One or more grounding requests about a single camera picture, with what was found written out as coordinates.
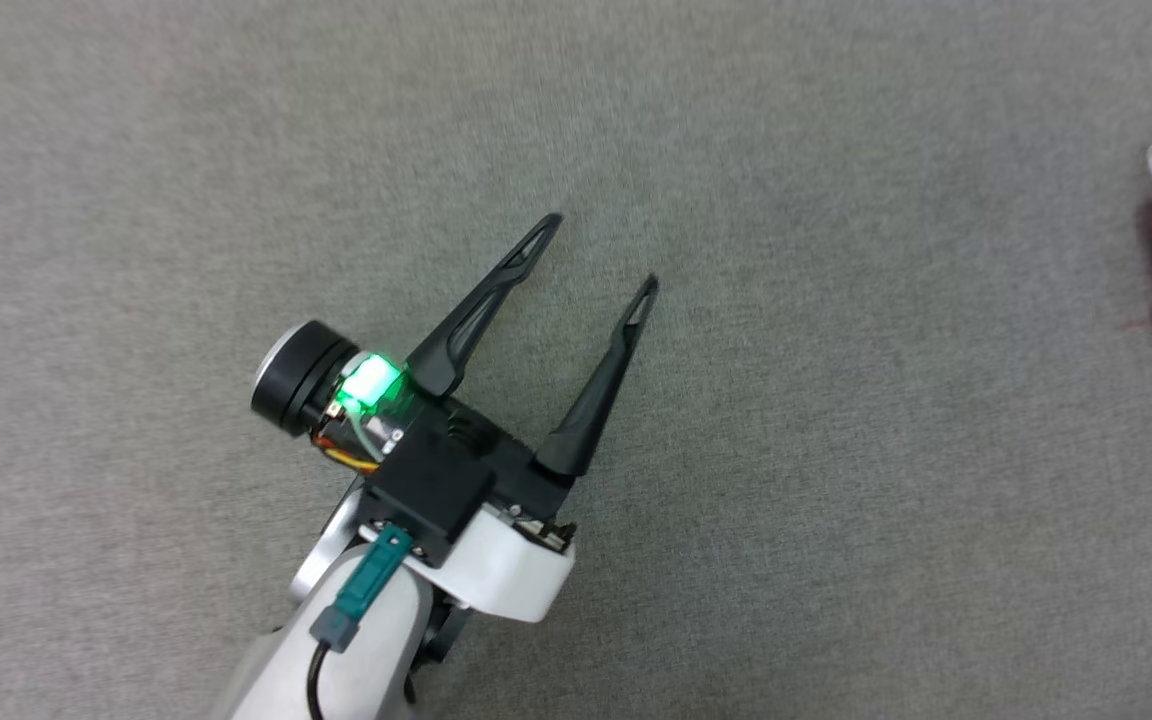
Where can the white grey left arm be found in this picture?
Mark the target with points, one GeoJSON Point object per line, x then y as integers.
{"type": "Point", "coordinates": [386, 660]}

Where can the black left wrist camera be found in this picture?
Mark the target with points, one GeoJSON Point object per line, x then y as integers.
{"type": "Point", "coordinates": [431, 490]}

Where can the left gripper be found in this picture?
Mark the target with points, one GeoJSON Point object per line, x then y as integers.
{"type": "Point", "coordinates": [306, 385]}

